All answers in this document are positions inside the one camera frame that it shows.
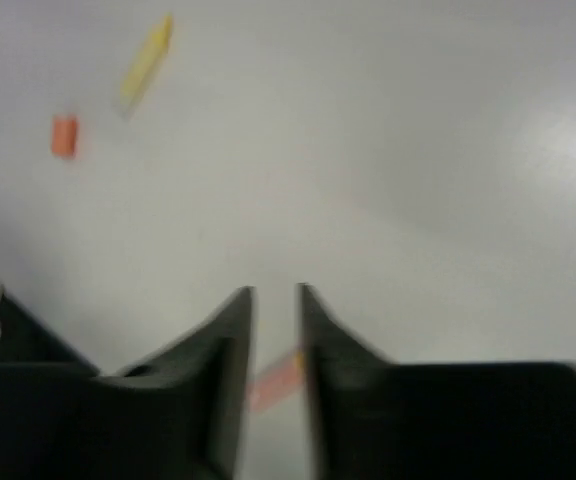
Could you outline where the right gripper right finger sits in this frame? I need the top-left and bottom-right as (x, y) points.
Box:
(297, 284), (576, 479)

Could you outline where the pink orange highlighter marker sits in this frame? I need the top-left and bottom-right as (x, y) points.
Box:
(248, 350), (304, 413)

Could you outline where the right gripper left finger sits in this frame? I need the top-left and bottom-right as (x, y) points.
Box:
(0, 287), (253, 479)

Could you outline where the yellow highlighter marker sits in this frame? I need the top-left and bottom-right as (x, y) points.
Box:
(116, 13), (174, 119)

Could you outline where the red orange marker cap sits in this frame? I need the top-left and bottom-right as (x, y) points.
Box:
(51, 115), (78, 159)

